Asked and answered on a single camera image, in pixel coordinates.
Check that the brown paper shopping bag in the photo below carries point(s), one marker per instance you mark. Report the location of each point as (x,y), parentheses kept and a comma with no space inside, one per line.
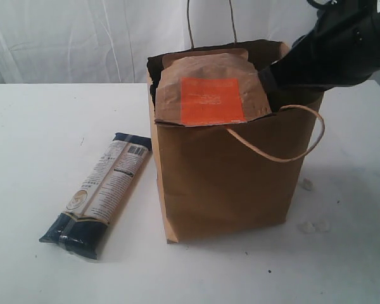
(220,179)

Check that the white backdrop curtain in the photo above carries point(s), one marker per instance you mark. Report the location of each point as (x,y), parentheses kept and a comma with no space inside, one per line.
(111,41)

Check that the brown kraft paper pouch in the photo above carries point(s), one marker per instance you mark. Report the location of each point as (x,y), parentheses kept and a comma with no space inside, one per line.
(204,88)

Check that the blue spaghetti pasta packet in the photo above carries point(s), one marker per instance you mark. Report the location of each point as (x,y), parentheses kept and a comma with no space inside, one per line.
(82,225)

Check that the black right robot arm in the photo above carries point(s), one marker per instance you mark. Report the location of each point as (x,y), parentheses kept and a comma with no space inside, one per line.
(342,49)

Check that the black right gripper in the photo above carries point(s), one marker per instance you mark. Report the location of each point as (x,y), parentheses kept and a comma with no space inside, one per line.
(341,50)

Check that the white crumb behind bag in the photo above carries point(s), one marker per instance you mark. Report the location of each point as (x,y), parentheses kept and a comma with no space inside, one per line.
(307,184)

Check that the white crumb beside bag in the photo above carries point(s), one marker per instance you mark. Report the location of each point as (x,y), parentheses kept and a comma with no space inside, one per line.
(307,228)

